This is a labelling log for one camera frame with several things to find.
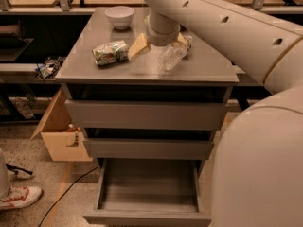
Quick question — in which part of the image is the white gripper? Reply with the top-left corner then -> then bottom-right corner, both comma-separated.
128,9 -> 187,60

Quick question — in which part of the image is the clear plastic water bottle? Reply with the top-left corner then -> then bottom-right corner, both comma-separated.
158,35 -> 193,71

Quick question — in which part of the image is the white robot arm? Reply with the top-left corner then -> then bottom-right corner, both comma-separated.
144,0 -> 303,227

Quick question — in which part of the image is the grey drawer cabinet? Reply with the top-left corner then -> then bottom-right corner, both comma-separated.
57,8 -> 238,215

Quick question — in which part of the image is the grey top drawer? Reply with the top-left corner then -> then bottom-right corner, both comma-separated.
65,100 -> 226,131

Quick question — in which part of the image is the grey middle drawer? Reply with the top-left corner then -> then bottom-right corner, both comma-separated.
83,138 -> 213,160

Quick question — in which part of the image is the grey open bottom drawer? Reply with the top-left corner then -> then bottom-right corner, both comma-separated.
83,159 -> 210,227

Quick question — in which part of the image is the white bowl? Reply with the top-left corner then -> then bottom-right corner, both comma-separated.
105,6 -> 134,29

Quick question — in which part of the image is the crushed green white can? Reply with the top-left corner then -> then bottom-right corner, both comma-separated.
92,40 -> 129,66

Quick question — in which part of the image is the cardboard box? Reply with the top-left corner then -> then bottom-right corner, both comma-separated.
31,89 -> 92,162

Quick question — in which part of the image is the grey side shelf left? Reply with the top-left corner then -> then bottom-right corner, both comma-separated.
0,63 -> 58,84

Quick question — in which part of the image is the black object on floor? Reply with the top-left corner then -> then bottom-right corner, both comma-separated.
6,164 -> 33,177

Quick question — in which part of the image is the white red sneaker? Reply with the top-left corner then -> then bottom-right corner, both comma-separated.
0,186 -> 43,211

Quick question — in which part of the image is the black floor cable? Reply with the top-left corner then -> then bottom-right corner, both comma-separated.
37,166 -> 99,227

